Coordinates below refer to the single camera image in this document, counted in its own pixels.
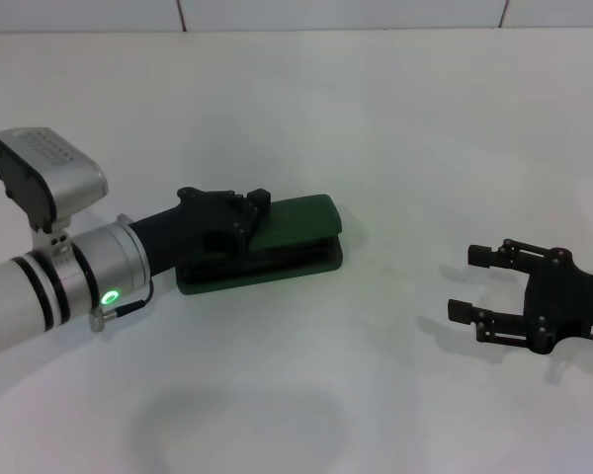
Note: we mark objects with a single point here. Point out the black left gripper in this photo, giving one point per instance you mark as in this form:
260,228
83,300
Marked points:
178,232

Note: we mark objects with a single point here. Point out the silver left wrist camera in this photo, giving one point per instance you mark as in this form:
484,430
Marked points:
54,168

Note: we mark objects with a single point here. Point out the green glasses case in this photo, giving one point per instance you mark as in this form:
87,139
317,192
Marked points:
296,222

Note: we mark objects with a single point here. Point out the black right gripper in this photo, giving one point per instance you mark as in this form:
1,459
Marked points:
558,306

